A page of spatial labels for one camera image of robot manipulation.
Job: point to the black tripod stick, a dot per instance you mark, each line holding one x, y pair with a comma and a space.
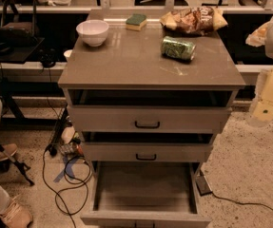
21, 166

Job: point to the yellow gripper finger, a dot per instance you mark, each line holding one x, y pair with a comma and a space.
260, 113

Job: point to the green soda can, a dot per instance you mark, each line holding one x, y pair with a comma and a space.
178, 48

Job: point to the white paper cup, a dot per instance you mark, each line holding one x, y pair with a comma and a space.
67, 54

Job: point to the grey drawer cabinet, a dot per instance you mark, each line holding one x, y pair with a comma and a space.
132, 60

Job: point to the black bag on shelf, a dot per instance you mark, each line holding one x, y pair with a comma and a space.
15, 32

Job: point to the black power adapter with cable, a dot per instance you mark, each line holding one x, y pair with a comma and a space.
205, 189

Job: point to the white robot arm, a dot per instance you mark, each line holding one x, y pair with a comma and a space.
262, 36

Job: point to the blue tape cross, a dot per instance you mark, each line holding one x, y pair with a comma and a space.
67, 171

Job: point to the middle drawer with black handle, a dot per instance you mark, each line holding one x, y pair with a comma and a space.
147, 147

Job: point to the drawer with black handle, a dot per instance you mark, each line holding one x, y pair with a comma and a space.
165, 111
147, 147

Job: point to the top drawer with black handle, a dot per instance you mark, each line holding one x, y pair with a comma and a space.
165, 111

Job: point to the green yellow sponge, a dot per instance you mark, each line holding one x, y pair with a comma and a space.
136, 22

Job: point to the brown chip bag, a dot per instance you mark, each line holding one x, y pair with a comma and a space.
194, 21

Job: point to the white bowl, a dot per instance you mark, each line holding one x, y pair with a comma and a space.
93, 32

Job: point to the brown shoe lower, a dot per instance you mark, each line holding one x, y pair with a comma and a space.
16, 215

